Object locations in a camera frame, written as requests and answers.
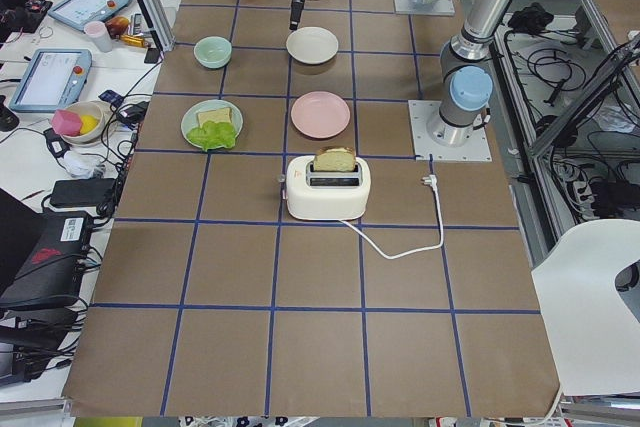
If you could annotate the robot base plate near toaster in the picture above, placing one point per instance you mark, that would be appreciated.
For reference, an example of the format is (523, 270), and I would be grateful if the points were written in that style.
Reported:
(434, 139)

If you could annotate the far teach pendant tablet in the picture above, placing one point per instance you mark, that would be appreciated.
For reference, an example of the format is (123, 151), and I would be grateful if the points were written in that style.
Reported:
(77, 13)

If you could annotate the near teach pendant tablet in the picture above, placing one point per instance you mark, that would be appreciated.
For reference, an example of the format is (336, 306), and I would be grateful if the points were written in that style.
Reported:
(54, 79)

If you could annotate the white plate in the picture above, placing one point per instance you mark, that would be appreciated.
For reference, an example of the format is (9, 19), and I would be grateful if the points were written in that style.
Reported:
(312, 45)

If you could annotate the white toaster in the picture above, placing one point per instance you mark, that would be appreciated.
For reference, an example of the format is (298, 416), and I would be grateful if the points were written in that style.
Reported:
(325, 196)

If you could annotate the teach pendant tablet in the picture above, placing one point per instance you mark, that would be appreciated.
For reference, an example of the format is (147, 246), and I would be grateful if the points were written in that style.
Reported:
(77, 13)
(54, 79)

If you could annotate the green bowl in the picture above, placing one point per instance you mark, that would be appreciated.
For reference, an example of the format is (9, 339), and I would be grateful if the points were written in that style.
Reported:
(213, 52)

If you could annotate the bread slice on plate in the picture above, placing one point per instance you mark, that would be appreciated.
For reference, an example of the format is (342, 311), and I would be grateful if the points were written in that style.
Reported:
(220, 115)

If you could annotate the pink cup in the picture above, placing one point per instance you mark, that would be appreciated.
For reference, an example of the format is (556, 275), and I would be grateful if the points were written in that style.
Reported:
(98, 33)

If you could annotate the black power adapter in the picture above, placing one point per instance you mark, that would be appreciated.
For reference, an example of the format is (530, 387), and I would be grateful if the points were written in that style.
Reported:
(81, 192)

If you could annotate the pink plate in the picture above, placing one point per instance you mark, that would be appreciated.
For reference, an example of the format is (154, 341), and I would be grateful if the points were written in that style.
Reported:
(320, 114)

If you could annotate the beige bowl with toy fruit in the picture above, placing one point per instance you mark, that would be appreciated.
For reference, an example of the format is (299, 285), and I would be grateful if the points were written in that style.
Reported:
(93, 115)

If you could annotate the white chair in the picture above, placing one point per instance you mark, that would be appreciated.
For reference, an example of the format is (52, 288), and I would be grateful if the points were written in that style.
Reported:
(593, 335)

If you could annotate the toast slice in toaster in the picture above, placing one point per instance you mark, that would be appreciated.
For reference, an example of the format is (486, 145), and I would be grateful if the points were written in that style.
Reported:
(334, 159)

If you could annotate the green lettuce leaf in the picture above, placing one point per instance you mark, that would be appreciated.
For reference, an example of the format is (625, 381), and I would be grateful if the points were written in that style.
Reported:
(213, 135)

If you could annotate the pink toy block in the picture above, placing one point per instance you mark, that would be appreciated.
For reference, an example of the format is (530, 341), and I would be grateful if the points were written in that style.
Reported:
(66, 123)

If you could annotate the green plate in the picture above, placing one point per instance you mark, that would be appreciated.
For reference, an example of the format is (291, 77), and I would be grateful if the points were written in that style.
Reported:
(189, 120)

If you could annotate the yellow toy lemon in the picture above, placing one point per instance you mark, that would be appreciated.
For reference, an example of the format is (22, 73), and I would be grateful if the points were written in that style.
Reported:
(88, 124)

